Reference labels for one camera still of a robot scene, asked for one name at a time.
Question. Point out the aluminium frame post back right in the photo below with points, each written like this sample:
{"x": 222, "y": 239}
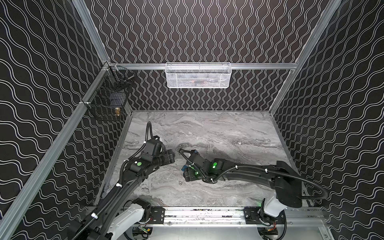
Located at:
{"x": 313, "y": 39}

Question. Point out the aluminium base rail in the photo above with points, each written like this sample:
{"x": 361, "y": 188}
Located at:
{"x": 231, "y": 217}

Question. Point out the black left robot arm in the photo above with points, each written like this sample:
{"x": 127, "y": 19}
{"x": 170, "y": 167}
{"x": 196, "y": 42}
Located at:
{"x": 108, "y": 221}

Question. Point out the aluminium frame post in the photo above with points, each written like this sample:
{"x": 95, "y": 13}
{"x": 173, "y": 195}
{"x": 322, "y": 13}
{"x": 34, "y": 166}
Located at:
{"x": 313, "y": 39}
{"x": 90, "y": 27}

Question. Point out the white mesh wall basket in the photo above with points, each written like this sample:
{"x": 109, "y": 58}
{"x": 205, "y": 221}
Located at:
{"x": 198, "y": 78}

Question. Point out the aluminium frame post back left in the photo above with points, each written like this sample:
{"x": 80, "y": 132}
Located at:
{"x": 90, "y": 27}

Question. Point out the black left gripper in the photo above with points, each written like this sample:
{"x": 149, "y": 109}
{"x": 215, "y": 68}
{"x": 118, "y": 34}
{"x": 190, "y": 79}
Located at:
{"x": 167, "y": 156}

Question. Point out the brass padlock in basket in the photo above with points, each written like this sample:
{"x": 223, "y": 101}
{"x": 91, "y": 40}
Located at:
{"x": 117, "y": 112}

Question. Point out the black wire wall basket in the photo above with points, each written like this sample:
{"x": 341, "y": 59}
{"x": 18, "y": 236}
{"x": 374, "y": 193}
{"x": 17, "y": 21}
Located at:
{"x": 112, "y": 92}

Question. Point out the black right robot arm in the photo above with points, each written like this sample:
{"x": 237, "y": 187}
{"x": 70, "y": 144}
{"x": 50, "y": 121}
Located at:
{"x": 280, "y": 177}

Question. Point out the aluminium back crossbar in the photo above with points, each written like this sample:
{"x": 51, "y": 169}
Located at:
{"x": 235, "y": 66}

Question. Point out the aluminium left side rail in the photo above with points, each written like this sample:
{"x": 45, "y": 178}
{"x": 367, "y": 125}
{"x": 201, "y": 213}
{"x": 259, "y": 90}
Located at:
{"x": 20, "y": 205}

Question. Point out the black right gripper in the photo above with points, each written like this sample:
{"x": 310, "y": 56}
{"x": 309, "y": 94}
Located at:
{"x": 191, "y": 157}

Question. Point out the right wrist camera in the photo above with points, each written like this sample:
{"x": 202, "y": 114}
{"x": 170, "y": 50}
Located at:
{"x": 194, "y": 154}

